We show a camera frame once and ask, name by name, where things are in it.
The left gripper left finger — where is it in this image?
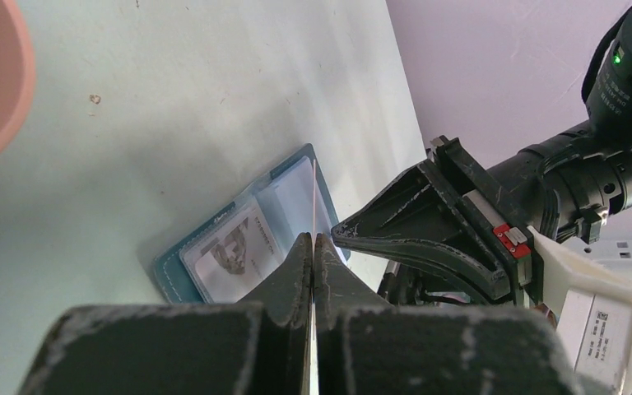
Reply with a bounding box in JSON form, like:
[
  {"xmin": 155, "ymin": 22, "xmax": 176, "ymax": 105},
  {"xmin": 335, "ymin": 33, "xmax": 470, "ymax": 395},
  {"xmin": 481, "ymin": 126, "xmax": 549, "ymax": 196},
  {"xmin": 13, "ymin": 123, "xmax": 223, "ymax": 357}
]
[{"xmin": 19, "ymin": 233, "xmax": 313, "ymax": 394}]

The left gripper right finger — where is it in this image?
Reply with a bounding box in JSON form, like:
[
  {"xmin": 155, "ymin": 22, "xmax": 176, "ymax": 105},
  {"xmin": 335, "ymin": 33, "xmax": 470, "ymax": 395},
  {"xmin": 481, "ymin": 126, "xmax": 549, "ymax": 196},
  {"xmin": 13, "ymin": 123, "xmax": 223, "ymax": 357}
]
[{"xmin": 314, "ymin": 235, "xmax": 583, "ymax": 394}]

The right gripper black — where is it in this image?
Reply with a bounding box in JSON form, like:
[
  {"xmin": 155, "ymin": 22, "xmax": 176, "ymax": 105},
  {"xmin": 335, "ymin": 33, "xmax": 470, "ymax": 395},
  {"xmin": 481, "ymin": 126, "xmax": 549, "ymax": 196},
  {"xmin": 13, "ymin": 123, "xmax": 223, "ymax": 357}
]
[{"xmin": 331, "ymin": 136, "xmax": 544, "ymax": 305}]

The blue leather card holder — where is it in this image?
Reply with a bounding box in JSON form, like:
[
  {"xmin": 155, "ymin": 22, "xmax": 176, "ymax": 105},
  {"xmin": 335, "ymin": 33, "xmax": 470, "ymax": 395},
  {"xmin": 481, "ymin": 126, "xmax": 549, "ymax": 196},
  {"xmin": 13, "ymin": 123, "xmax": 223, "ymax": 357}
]
[{"xmin": 153, "ymin": 143, "xmax": 339, "ymax": 304}]

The yellow black credit card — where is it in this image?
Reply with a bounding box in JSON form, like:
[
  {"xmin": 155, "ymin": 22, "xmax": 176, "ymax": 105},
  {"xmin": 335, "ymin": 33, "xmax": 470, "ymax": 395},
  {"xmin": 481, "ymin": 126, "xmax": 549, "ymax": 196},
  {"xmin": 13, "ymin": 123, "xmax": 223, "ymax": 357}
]
[{"xmin": 311, "ymin": 158, "xmax": 318, "ymax": 246}]

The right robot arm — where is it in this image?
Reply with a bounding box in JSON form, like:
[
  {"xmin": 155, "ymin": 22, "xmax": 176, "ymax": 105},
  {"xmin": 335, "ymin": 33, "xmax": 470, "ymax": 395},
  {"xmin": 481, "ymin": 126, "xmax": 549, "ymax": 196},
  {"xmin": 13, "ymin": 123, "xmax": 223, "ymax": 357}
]
[{"xmin": 331, "ymin": 6, "xmax": 632, "ymax": 304}]

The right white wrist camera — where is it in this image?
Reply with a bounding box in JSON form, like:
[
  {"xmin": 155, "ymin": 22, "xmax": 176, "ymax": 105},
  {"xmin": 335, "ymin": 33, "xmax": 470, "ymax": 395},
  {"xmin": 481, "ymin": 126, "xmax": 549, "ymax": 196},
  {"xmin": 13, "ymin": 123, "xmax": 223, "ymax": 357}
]
[{"xmin": 531, "ymin": 230, "xmax": 632, "ymax": 394}]

